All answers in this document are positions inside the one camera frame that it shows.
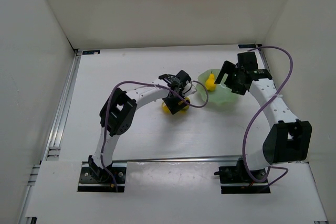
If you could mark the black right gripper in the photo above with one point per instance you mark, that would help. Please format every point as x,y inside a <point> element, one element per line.
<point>230,73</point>

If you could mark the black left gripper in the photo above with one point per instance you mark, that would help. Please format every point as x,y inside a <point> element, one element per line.
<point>173,102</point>

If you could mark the peeled yellow white fake fruit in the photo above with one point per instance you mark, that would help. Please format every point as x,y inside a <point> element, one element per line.
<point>165,108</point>

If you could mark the yellow green fake lemon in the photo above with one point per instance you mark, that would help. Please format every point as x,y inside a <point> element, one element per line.
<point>186,104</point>

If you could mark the yellow fake pear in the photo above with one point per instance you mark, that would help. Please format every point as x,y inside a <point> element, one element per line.
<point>210,84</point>

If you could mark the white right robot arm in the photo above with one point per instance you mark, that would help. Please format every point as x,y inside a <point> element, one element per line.
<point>289,137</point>

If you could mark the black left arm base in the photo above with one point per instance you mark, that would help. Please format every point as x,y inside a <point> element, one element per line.
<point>89,182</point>

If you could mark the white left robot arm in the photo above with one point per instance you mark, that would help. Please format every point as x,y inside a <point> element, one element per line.
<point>118,112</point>

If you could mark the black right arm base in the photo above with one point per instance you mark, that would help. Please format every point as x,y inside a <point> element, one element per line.
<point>235,180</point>

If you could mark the green glass fruit bowl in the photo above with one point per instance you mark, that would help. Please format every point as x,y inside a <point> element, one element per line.
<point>222,94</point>

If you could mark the blue right corner label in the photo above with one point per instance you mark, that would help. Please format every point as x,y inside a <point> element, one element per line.
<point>246,46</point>

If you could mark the blue corner label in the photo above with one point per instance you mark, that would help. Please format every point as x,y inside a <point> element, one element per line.
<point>91,52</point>
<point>246,46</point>

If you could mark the blue left corner label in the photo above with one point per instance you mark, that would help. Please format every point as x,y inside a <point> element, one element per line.
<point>91,52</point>

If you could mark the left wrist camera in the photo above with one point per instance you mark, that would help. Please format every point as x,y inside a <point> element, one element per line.
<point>190,90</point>

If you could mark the aluminium right table rail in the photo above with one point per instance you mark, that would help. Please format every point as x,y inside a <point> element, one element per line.
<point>263,57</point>

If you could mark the aluminium table rail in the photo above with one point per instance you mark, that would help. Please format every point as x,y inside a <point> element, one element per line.
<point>118,158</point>
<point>55,135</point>
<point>263,57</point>

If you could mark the aluminium front table rail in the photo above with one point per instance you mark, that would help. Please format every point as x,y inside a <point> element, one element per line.
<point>118,158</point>

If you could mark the aluminium left table rail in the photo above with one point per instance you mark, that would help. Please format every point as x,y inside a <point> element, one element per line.
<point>55,135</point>

